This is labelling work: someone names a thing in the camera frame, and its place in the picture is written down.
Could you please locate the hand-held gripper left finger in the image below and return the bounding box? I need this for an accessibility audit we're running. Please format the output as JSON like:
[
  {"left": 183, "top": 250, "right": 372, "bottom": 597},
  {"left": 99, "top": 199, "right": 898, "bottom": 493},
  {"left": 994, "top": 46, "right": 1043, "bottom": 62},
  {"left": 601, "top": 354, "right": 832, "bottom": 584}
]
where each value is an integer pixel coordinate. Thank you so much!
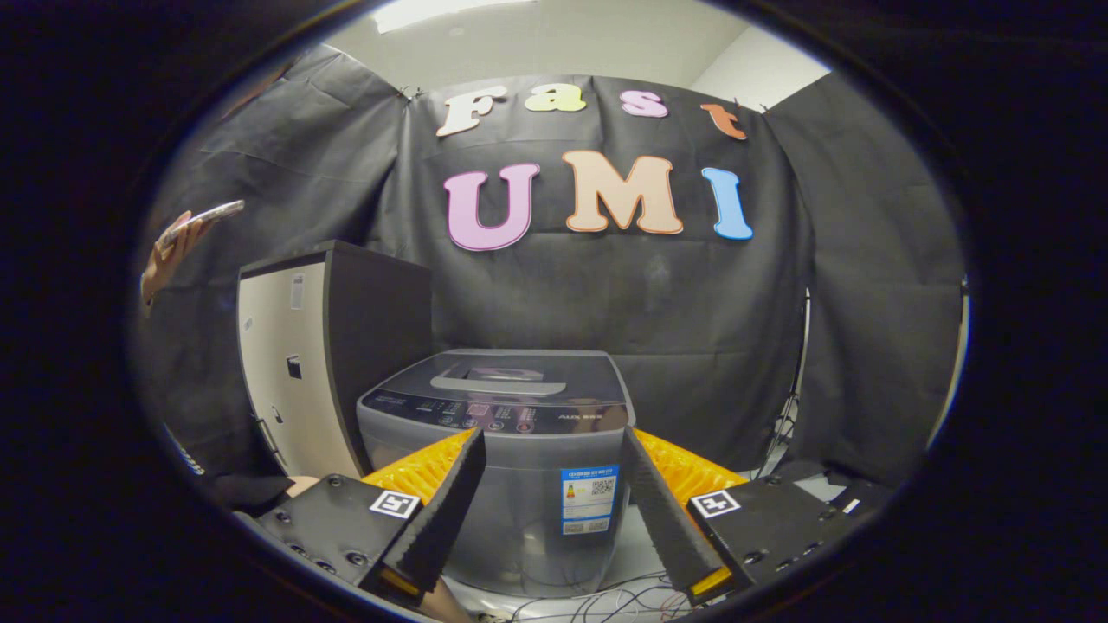
[{"left": 234, "top": 428, "right": 487, "bottom": 607}]

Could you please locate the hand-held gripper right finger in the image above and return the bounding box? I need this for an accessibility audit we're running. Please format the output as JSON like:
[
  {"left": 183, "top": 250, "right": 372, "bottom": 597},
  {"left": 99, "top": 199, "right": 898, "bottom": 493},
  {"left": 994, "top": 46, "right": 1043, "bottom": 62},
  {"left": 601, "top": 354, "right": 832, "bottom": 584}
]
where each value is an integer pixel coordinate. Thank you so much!
[{"left": 619, "top": 427, "right": 866, "bottom": 607}]

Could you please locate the grey washing machine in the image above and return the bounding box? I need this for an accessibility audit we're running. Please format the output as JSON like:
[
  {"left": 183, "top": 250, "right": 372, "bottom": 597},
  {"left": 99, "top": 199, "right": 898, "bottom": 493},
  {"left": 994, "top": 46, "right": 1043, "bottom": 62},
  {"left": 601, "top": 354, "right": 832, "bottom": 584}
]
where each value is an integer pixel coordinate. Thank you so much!
[{"left": 357, "top": 349, "right": 637, "bottom": 600}]

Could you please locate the dark washing machine lid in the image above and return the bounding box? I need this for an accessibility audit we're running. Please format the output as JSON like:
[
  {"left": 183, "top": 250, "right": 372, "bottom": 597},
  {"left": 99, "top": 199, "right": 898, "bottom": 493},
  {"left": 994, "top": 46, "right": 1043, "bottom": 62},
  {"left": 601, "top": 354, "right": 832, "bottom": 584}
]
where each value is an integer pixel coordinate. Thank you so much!
[{"left": 381, "top": 349, "right": 628, "bottom": 408}]

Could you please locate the smartphone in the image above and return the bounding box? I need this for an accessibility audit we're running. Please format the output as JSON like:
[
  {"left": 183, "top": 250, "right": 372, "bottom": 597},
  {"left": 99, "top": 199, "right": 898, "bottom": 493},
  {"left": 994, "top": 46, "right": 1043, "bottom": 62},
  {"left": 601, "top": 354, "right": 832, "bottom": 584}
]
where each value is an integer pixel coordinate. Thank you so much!
[{"left": 158, "top": 200, "right": 246, "bottom": 247}]

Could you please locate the dark cabinet with beige door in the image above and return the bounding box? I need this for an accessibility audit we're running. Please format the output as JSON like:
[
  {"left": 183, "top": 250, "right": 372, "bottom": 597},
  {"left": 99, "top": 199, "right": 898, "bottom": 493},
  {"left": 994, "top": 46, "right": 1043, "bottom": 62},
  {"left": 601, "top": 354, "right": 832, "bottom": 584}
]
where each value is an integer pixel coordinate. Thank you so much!
[{"left": 236, "top": 240, "right": 434, "bottom": 479}]

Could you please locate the black backdrop cloth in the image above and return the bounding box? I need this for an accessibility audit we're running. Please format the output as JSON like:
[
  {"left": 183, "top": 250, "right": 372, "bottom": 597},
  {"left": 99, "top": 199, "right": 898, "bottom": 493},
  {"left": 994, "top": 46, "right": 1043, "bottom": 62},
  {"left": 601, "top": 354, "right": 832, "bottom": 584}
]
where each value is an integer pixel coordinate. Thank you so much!
[{"left": 143, "top": 43, "right": 966, "bottom": 485}]

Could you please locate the tangle of thin floor cables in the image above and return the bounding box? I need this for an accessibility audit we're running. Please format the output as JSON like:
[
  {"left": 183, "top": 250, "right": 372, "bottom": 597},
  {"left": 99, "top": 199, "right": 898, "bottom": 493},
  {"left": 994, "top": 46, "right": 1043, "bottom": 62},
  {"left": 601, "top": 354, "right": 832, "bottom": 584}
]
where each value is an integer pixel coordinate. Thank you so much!
[{"left": 511, "top": 571, "right": 693, "bottom": 623}]

